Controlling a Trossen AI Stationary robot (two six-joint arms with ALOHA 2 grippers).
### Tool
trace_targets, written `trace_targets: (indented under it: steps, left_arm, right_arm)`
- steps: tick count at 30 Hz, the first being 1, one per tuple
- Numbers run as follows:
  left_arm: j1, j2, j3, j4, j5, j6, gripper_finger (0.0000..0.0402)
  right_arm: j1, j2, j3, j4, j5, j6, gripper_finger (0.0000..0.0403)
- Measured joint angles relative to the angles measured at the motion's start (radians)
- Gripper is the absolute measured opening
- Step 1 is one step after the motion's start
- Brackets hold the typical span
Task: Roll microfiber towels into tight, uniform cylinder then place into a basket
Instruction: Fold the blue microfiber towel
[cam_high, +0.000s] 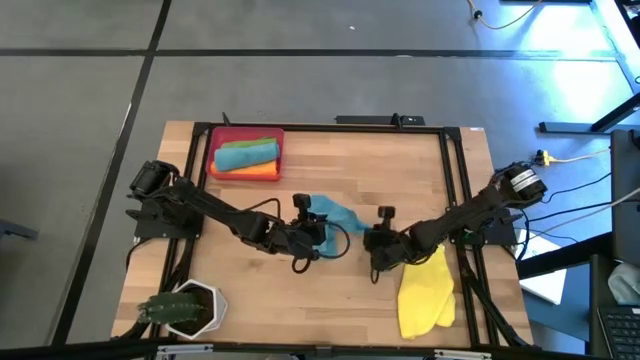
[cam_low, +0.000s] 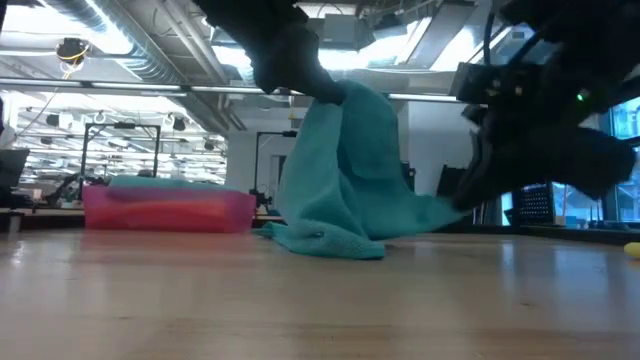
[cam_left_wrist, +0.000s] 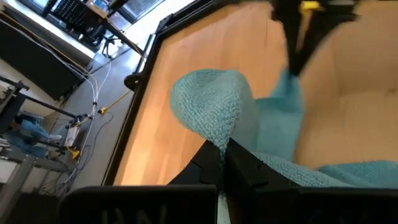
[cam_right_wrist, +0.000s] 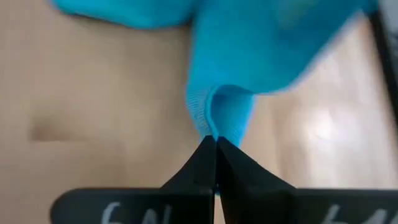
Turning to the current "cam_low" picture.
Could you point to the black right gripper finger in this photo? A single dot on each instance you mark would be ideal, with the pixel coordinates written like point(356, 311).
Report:
point(540, 160)

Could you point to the background black robot arm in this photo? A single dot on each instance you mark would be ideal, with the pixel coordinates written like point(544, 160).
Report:
point(260, 197)

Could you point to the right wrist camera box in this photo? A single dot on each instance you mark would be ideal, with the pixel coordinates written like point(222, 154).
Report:
point(475, 82)

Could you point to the black metal rig frame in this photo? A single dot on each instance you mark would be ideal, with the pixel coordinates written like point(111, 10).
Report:
point(257, 160)
point(84, 155)

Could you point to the long ceiling light bar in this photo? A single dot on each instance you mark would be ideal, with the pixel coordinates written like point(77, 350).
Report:
point(140, 86)

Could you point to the pink plastic basket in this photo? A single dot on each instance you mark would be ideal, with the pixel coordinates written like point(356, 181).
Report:
point(165, 215)

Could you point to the dark grey box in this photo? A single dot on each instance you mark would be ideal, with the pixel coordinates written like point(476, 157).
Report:
point(12, 167)

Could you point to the silver ventilation duct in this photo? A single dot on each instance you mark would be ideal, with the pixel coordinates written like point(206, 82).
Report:
point(150, 55)

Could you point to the yellow microfiber towel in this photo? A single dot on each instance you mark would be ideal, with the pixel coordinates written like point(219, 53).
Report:
point(634, 250)

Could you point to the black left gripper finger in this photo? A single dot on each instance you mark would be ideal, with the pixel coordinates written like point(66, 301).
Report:
point(295, 65)

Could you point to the background wooden table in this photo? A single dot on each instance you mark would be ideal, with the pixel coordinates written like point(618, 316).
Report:
point(50, 211)

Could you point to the black equipment cart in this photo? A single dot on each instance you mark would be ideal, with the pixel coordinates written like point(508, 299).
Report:
point(407, 175)

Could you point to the black curtain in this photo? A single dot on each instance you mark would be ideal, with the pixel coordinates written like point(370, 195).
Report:
point(447, 180)

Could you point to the black perforated panel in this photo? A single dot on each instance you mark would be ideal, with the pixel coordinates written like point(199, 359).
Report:
point(532, 205)

